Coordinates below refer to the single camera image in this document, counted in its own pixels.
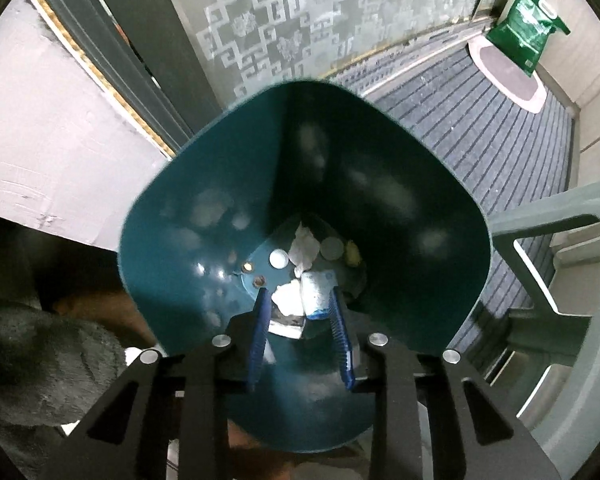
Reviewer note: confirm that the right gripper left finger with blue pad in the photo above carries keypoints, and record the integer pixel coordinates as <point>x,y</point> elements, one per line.
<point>242,362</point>

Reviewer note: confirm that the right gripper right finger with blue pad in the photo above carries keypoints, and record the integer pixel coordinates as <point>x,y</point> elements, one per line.
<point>357,367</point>

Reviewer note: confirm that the blue white tissue pack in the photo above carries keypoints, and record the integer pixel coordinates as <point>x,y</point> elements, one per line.
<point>315,288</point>

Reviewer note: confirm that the white paper towel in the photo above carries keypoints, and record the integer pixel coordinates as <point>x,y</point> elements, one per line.
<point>303,251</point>

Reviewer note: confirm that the brown nut shell half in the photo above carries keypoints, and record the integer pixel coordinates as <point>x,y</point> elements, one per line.
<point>247,267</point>
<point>259,281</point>

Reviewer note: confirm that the white bottle cap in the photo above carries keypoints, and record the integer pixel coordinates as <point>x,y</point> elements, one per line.
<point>278,259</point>

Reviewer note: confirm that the tan ginger root piece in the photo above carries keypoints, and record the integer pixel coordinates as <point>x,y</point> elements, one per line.
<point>352,254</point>

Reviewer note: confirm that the clear plastic lid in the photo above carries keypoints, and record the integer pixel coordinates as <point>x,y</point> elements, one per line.
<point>332,248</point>

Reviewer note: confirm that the teal trash bin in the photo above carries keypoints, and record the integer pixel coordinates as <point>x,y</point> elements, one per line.
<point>301,189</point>

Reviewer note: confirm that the striped blue floor rug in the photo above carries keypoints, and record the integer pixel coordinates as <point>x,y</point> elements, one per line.
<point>480,159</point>

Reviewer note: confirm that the patterned frosted glass sliding door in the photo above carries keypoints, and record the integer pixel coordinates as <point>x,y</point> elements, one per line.
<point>177,64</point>

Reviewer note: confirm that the oval purple floor mat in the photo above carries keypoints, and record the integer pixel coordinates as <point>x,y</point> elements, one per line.
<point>528,92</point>

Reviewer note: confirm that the green rice bag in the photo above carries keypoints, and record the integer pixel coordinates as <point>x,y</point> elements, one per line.
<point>523,34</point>

